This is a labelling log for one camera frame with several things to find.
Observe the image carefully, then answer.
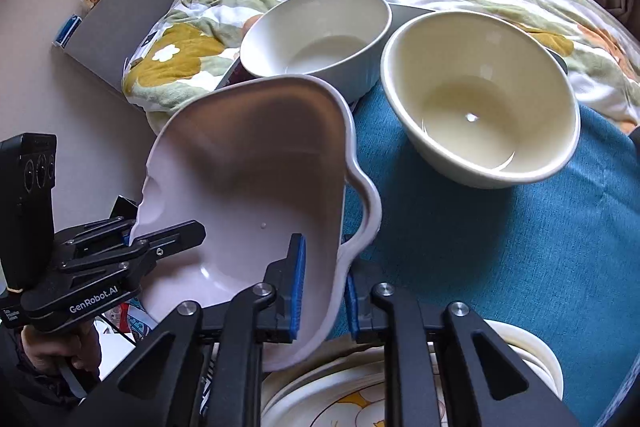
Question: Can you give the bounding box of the pink plastic handled bowl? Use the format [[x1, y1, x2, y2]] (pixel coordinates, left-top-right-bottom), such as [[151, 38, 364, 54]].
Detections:
[[131, 75, 382, 372]]

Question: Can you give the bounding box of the large yellow duck plate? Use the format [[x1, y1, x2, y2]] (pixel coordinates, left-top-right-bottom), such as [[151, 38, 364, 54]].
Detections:
[[260, 320, 564, 426]]

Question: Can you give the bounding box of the large cream bowl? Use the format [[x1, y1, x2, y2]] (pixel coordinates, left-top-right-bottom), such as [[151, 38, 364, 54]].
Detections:
[[381, 11, 580, 188]]

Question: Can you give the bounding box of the small cream bowl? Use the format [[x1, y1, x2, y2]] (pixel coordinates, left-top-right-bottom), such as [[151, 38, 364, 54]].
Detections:
[[240, 0, 393, 104]]

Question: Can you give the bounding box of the person's left hand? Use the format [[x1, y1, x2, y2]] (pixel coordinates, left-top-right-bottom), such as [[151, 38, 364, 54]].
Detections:
[[21, 322, 102, 376]]

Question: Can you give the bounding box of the black phone on gripper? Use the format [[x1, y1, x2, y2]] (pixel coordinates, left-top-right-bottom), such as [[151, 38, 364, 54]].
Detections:
[[1, 132, 56, 291]]

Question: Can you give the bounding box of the blue patterned tablecloth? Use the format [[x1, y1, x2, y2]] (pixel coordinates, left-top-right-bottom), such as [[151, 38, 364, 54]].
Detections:
[[350, 88, 639, 426]]

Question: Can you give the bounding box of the blue white box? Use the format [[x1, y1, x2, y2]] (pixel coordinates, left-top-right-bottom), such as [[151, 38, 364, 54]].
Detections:
[[52, 14, 82, 48]]

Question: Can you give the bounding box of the floral bed quilt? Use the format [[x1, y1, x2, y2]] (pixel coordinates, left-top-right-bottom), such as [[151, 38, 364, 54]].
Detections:
[[122, 0, 639, 131]]

